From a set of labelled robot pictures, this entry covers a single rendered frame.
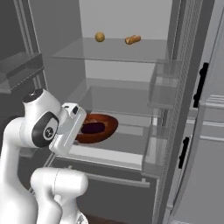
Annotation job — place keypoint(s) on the black door hinge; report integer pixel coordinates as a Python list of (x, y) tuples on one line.
[(200, 84), (184, 153)]

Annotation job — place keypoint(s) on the dark purple eggplant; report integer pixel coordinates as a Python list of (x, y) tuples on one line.
[(94, 128)]

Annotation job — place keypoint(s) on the grey door bin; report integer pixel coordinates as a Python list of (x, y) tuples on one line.
[(17, 71)]

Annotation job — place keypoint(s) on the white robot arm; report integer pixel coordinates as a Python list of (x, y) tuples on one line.
[(17, 151)]

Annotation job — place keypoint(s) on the round yellow-brown fruit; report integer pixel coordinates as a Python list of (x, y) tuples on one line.
[(99, 36)]

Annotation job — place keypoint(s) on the grey fridge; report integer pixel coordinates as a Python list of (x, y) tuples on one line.
[(122, 17)]

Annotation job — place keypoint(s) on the grey fridge drawer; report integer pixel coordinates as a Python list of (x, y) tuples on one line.
[(116, 201)]

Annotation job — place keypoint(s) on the grey left fridge door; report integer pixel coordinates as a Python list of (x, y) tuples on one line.
[(11, 29)]

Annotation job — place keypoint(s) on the glass fridge shelf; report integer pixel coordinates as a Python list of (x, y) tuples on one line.
[(116, 49), (128, 140)]

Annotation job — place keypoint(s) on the clear door bin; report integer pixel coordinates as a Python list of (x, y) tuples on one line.
[(163, 87), (153, 154)]

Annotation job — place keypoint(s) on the reddish brown wooden bowl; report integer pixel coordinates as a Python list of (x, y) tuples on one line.
[(109, 128)]

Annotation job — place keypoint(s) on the brown bread roll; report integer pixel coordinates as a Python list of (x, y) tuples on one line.
[(132, 39)]

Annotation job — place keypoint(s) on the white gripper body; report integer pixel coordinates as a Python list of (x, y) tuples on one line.
[(67, 134)]

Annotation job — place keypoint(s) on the grey right fridge door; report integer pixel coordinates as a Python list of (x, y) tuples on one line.
[(186, 43)]

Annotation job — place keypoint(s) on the grey fridge door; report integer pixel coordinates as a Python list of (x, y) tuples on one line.
[(11, 29), (186, 43)]

